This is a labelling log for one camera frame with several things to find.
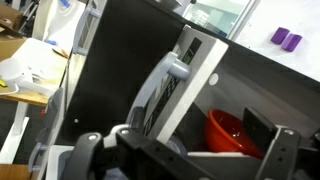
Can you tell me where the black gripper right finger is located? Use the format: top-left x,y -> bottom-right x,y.
242,107 -> 278,156

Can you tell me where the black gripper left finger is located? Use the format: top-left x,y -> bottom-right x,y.
129,106 -> 145,133

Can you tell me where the toy microwave oven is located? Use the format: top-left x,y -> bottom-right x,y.
125,24 -> 230,145

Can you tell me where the red plastic bowl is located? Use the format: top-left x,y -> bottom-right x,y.
203,108 -> 265,160

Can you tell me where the grey toy faucet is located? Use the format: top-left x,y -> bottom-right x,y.
166,137 -> 188,158

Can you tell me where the black white toy kitchen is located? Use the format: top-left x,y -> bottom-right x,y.
28,0 -> 320,180

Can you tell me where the purple block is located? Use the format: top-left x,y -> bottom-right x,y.
281,33 -> 303,53
270,27 -> 291,45

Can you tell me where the wooden desk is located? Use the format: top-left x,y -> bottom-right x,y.
0,38 -> 70,165

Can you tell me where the white panel with tape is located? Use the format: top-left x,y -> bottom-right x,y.
31,0 -> 88,44

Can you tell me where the white plastic item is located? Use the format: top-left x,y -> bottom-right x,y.
0,58 -> 55,98

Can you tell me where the blue tape strip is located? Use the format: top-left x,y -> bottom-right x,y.
59,0 -> 72,9

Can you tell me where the cardboard box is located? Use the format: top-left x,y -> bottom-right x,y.
0,3 -> 28,62

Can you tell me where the red handled tool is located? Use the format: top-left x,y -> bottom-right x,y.
51,48 -> 69,59

